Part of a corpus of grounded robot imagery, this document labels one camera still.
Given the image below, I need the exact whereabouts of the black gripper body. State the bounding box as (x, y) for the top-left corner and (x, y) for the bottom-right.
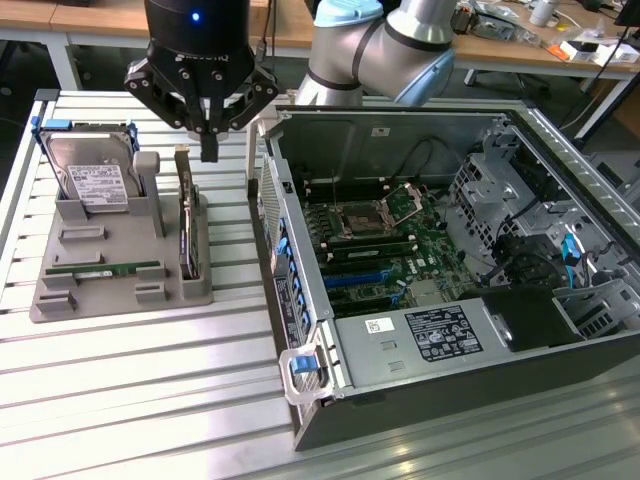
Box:
(143, 0), (257, 102)

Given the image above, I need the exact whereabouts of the Nvidia graphics card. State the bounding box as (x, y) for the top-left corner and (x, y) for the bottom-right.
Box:
(173, 144), (202, 281)

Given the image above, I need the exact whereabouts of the long wooden desk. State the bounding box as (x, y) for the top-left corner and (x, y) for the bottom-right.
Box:
(0, 0), (316, 92)

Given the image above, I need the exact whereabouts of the grey parts rack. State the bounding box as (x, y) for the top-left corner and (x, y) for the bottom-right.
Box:
(28, 149), (216, 325)

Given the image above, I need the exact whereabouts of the CPU socket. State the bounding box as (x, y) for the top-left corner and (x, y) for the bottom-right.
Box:
(339, 199), (396, 239)

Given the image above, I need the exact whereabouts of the green RAM stick with label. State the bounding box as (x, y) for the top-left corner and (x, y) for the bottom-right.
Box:
(45, 259), (166, 279)

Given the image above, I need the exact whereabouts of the metal socket cover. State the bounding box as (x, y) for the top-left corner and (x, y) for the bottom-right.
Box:
(379, 182), (434, 224)

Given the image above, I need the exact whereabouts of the dark installed RAM stick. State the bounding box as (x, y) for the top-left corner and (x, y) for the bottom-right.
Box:
(327, 239), (417, 261)

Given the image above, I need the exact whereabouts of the blue expansion slot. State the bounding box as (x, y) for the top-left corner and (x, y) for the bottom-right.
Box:
(323, 269), (396, 291)

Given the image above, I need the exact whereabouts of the black expansion slot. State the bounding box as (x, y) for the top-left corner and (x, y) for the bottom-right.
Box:
(329, 293), (404, 311)

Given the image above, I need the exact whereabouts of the green motherboard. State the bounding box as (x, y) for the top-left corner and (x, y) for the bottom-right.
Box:
(299, 177), (476, 321)

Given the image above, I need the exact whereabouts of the perforated steel disk bay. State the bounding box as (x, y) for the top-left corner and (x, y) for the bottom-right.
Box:
(447, 149), (556, 256)

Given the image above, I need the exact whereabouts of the cluttered wooden desk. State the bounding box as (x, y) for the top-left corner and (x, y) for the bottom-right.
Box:
(449, 0), (640, 140)

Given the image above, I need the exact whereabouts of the silver chipset heatsink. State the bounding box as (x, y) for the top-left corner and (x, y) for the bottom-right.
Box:
(409, 279), (449, 307)

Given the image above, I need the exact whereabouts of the blue case release latch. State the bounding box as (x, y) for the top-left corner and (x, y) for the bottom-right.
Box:
(289, 353), (319, 377)

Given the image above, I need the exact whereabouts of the grey power supply unit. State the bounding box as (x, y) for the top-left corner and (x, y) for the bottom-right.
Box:
(332, 297), (511, 390)

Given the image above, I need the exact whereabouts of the white plastic cup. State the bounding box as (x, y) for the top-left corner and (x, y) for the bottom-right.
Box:
(528, 0), (560, 27)

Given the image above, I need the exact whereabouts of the white and orange small box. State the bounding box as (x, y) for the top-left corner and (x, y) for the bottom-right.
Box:
(547, 38), (601, 64)

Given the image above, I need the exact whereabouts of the black plastic air shroud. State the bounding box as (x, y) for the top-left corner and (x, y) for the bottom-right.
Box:
(462, 285), (586, 354)

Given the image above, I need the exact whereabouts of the black open PC case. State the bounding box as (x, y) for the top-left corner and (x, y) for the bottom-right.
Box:
(246, 97), (640, 451)

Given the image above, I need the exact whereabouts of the white flat box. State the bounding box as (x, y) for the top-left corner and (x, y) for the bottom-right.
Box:
(592, 42), (640, 66)

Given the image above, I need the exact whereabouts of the black monitor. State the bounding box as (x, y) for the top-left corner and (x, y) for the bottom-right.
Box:
(613, 0), (640, 27)

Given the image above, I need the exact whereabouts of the slotted grey disk bay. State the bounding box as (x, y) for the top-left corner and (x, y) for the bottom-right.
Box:
(552, 277), (635, 342)

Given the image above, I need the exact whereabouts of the black cable with connector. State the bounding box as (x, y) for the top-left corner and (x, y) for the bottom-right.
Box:
(257, 0), (276, 64)

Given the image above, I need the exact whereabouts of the hard disk in blue bracket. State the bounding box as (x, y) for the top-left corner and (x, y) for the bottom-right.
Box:
(30, 117), (147, 215)

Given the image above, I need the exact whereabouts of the black wire bundle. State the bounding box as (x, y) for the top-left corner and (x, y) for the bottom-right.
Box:
(487, 232), (566, 291)

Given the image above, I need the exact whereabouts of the blue wire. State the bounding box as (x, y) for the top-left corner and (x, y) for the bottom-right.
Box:
(560, 232), (585, 290)

